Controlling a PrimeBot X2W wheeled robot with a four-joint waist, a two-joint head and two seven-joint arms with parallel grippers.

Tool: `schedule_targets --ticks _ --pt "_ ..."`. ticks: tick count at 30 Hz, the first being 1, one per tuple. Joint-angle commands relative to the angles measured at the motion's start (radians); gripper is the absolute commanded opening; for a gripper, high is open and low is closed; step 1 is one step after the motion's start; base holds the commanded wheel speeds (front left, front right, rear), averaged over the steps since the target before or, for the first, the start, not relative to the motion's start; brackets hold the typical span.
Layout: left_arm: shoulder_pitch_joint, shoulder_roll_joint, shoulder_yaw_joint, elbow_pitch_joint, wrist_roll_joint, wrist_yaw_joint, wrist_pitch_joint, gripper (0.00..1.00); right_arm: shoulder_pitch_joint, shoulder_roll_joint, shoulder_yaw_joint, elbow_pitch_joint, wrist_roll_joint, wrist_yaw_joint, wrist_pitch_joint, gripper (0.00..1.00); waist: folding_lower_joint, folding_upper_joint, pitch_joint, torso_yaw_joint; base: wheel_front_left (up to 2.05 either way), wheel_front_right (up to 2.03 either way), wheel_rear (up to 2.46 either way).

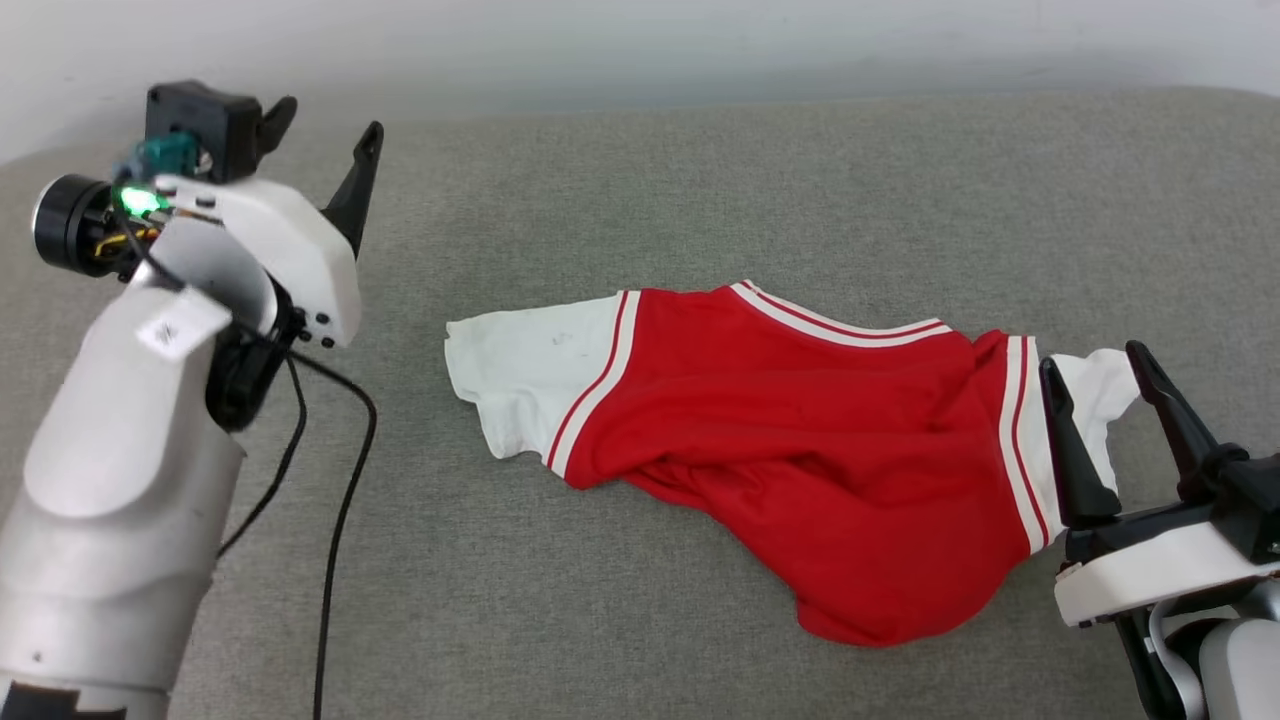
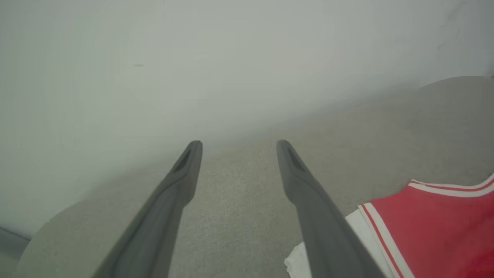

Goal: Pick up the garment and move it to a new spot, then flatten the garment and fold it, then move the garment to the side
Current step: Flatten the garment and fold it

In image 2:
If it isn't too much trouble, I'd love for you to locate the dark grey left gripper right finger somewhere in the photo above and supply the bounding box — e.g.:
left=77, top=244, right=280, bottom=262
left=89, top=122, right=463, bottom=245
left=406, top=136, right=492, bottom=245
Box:
left=276, top=139, right=387, bottom=278

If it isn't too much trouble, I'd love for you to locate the red and white shirt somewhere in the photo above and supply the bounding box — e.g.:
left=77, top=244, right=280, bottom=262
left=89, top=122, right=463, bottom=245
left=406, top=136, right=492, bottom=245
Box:
left=284, top=173, right=494, bottom=278

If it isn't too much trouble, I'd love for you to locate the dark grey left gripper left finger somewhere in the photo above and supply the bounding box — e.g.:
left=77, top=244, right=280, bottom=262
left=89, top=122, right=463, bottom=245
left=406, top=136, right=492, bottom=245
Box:
left=92, top=140, right=203, bottom=278

